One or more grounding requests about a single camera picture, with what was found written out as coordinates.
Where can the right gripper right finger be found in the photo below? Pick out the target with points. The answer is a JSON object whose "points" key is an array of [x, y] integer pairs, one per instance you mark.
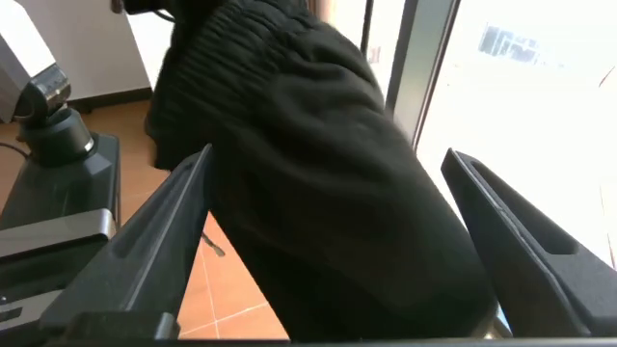
{"points": [[540, 279]]}

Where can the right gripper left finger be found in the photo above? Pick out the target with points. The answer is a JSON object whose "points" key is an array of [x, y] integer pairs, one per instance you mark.
{"points": [[140, 270]]}

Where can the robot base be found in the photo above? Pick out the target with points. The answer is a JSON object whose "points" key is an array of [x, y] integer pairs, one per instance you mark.
{"points": [[58, 202]]}

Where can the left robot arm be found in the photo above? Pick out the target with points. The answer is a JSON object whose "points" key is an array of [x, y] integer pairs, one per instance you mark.
{"points": [[48, 135]]}

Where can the window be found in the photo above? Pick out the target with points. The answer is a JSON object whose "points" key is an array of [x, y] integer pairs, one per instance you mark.
{"points": [[414, 62]]}

